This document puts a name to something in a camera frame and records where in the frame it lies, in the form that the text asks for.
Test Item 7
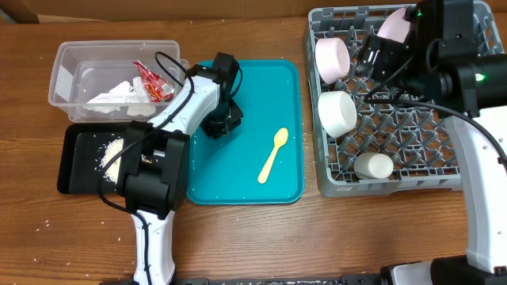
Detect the pink plate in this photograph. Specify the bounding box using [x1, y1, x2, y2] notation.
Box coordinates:
[377, 8, 410, 43]

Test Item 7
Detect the pink bowl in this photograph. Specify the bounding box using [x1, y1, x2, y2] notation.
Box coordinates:
[315, 38, 350, 84]

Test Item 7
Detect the red snack wrapper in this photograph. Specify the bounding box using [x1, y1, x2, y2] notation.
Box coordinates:
[133, 61, 174, 103]

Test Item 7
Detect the white bowl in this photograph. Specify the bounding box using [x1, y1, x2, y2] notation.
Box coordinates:
[318, 91, 357, 138]

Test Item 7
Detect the white tissue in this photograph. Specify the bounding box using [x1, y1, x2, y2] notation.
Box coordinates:
[88, 77, 156, 116]

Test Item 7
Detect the white cup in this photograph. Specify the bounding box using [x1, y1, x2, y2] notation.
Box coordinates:
[353, 153, 394, 179]

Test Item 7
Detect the white rice pile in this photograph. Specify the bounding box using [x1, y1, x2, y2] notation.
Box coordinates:
[94, 138, 124, 184]

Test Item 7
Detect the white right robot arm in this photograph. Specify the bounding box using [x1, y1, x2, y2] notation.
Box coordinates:
[358, 1, 506, 284]

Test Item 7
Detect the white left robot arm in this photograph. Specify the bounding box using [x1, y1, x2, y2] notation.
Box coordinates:
[116, 52, 243, 284]

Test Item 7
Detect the yellow plastic spoon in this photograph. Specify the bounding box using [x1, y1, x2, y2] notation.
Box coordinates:
[257, 127, 288, 184]

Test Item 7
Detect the teal tray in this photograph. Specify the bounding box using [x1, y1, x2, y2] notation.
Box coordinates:
[187, 59, 304, 205]

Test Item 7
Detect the grey dish rack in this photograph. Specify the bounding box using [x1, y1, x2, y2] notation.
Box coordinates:
[303, 1, 507, 198]

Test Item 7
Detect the clear plastic bin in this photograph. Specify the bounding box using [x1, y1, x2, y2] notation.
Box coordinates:
[48, 40, 189, 123]

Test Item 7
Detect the black tray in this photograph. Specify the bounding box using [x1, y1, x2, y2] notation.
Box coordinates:
[57, 123, 128, 196]

